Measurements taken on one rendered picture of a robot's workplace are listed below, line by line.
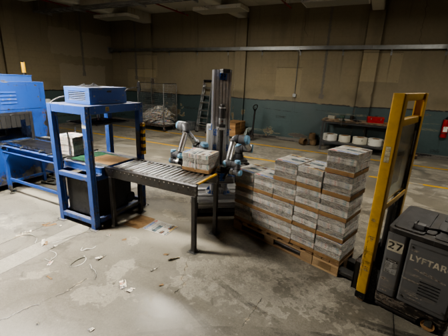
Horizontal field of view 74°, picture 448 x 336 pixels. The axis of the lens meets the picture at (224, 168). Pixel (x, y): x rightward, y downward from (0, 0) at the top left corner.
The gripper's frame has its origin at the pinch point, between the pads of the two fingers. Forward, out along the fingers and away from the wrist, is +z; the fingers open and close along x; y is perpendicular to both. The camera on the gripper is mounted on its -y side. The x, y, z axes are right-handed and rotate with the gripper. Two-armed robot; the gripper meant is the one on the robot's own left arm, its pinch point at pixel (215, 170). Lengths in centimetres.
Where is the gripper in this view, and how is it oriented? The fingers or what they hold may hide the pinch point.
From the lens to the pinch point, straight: 377.0
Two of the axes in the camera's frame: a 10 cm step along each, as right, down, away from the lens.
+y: 0.3, -9.5, -2.9
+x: -4.4, 2.5, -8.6
